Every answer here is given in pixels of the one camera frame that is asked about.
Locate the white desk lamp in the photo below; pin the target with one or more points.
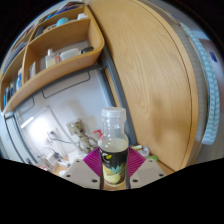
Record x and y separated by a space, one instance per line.
28 121

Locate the wooden shelf unit with items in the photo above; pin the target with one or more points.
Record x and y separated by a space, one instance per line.
60 71

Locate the grey metal desk frame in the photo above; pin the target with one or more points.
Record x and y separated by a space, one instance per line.
115 86

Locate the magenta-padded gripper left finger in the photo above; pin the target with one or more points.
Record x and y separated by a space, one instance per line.
80 171

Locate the clear bottle with dark label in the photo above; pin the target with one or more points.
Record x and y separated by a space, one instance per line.
114 150

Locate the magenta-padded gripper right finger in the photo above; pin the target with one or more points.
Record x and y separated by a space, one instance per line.
146 171

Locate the teal and white patterned cloth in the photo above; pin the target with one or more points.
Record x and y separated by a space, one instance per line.
210 100

